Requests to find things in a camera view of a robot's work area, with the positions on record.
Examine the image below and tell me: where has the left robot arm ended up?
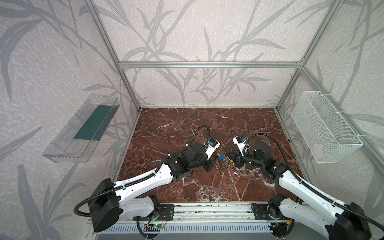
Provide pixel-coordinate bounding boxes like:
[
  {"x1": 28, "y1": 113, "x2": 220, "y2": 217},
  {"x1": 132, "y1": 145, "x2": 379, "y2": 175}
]
[{"x1": 87, "y1": 139, "x2": 220, "y2": 233}]

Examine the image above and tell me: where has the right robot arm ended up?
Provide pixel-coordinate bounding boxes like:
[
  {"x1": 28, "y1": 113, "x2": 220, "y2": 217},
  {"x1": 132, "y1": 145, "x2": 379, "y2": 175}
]
[{"x1": 226, "y1": 137, "x2": 372, "y2": 240}]

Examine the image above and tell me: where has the pink object in basket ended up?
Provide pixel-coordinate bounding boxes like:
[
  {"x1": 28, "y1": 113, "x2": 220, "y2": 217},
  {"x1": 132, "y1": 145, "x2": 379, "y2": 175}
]
[{"x1": 312, "y1": 143, "x2": 324, "y2": 155}]

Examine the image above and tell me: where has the small circuit board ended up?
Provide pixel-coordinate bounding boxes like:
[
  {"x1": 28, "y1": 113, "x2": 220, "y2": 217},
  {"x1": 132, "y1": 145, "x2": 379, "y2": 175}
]
[{"x1": 145, "y1": 223, "x2": 166, "y2": 232}]

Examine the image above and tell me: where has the green felt pad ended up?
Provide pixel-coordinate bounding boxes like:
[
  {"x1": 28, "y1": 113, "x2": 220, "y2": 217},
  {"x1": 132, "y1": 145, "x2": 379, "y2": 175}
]
[{"x1": 74, "y1": 105, "x2": 119, "y2": 141}]

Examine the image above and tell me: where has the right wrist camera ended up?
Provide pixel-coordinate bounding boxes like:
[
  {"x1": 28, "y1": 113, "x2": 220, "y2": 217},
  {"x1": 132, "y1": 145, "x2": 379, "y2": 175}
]
[{"x1": 233, "y1": 136, "x2": 249, "y2": 156}]

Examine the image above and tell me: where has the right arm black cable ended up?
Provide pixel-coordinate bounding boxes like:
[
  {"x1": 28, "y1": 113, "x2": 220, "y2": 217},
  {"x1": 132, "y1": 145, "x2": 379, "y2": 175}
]
[{"x1": 243, "y1": 132, "x2": 384, "y2": 232}]

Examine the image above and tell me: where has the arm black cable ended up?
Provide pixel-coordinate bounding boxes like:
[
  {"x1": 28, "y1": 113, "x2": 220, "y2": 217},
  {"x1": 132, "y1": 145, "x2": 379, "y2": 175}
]
[
  {"x1": 73, "y1": 125, "x2": 211, "y2": 217},
  {"x1": 243, "y1": 132, "x2": 384, "y2": 232}
]

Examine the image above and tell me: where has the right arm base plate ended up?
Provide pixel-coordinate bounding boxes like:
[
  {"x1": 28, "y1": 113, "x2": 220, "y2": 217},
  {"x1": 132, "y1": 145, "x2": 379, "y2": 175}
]
[{"x1": 251, "y1": 203, "x2": 290, "y2": 222}]

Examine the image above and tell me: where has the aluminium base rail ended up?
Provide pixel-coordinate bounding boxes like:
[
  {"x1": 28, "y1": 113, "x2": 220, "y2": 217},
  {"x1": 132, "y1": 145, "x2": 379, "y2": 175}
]
[{"x1": 119, "y1": 199, "x2": 342, "y2": 225}]

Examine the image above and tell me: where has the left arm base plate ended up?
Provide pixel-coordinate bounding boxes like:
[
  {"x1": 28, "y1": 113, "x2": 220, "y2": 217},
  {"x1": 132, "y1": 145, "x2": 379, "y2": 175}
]
[{"x1": 149, "y1": 204, "x2": 175, "y2": 221}]

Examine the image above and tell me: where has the white wire mesh basket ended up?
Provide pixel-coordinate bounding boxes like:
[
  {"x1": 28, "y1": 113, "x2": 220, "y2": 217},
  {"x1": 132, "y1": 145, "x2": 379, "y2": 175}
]
[{"x1": 291, "y1": 91, "x2": 364, "y2": 164}]

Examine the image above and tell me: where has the clear plastic wall bin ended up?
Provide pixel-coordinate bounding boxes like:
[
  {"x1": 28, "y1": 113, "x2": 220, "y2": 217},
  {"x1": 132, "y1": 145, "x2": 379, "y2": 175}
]
[{"x1": 42, "y1": 94, "x2": 120, "y2": 163}]

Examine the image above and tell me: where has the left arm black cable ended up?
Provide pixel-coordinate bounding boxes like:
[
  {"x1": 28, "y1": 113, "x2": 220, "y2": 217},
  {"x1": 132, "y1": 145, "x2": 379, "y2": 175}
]
[{"x1": 73, "y1": 125, "x2": 211, "y2": 217}]

